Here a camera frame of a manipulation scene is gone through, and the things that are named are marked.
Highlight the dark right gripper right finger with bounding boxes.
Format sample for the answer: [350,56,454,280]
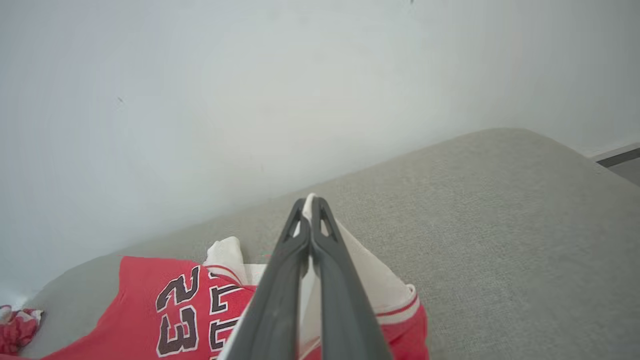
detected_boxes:
[310,196,394,360]

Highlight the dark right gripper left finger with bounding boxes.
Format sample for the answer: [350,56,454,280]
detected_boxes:
[219,198,312,360]

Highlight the red basketball jersey number 23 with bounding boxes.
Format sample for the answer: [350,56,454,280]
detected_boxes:
[41,192,430,360]

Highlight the red shorts with white stripe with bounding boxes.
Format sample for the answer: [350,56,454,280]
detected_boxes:
[0,304,45,356]

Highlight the grey fabric sofa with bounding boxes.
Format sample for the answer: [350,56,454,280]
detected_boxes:
[0,127,640,360]

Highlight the white wall baseboard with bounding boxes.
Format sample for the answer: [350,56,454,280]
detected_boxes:
[592,142,640,169]

